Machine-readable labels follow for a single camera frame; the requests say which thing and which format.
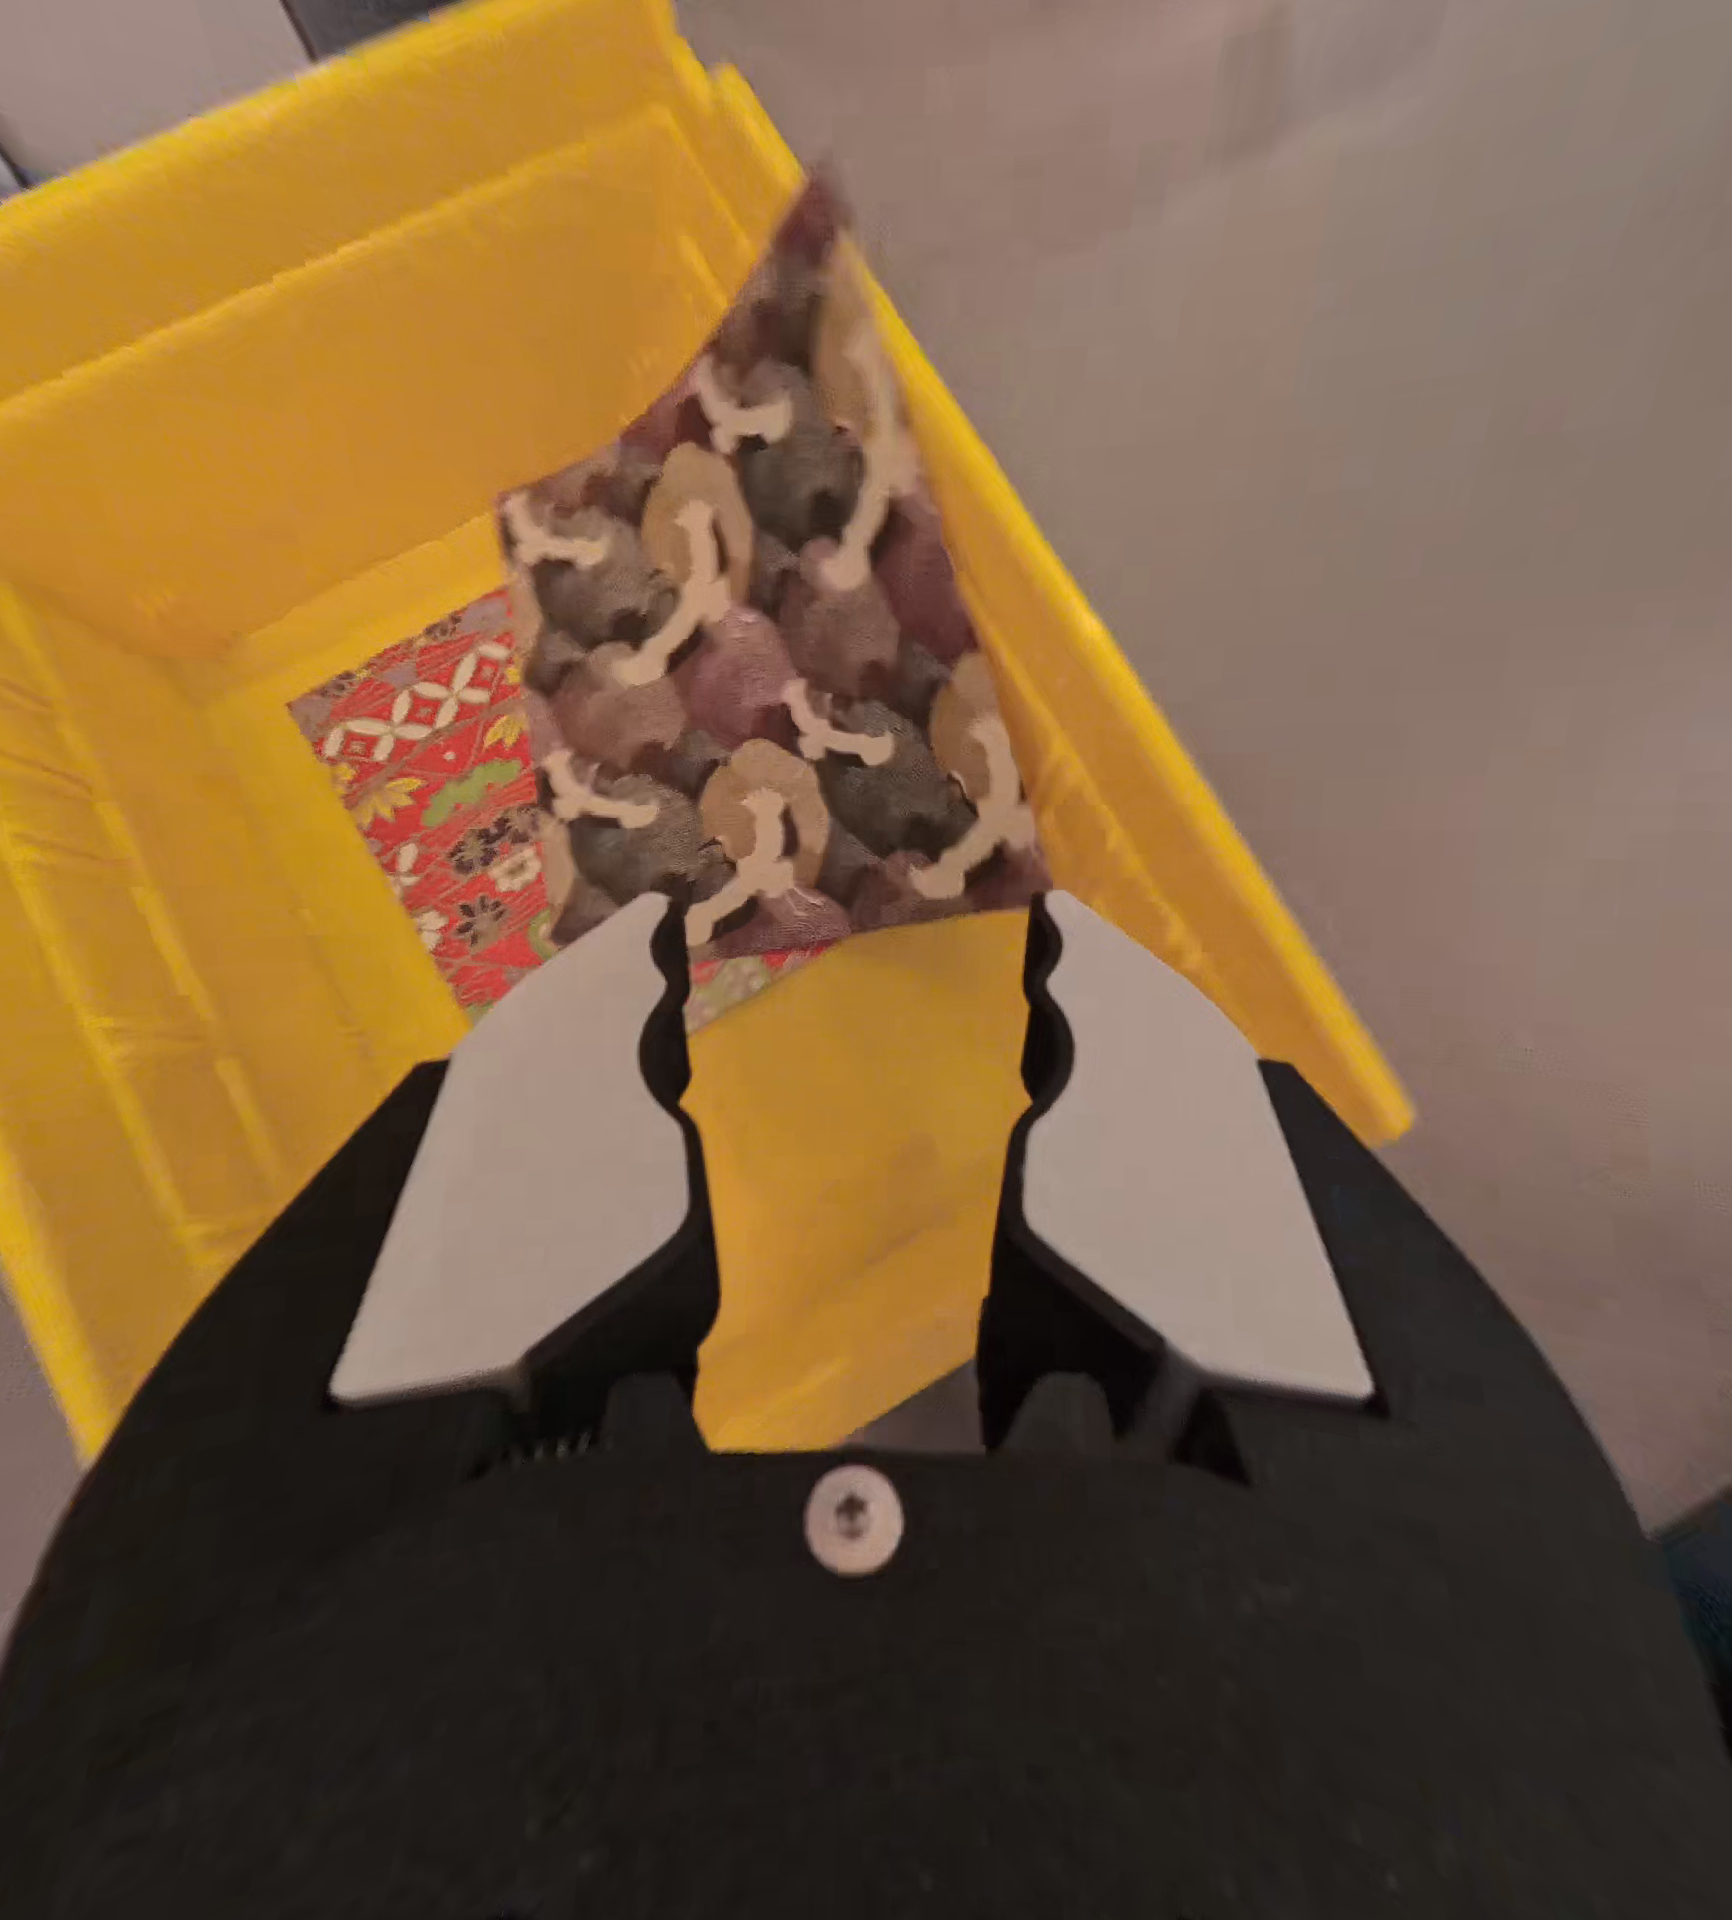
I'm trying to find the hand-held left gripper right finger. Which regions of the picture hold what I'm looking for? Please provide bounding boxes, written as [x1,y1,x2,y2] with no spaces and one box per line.
[975,889,1378,1465]

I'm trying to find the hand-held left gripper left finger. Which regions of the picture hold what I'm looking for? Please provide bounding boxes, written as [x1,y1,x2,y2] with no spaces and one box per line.
[329,893,727,1455]

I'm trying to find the mushroom-patterned tan-backed origami paper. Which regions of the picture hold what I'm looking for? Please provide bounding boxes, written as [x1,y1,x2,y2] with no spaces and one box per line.
[495,172,1057,966]

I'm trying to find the yellow plastic bin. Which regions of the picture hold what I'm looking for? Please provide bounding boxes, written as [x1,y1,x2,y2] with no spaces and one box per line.
[0,0,1416,1465]

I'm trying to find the red floral patterned origami paper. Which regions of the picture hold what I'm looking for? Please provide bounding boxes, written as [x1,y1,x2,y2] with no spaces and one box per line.
[288,589,808,1038]

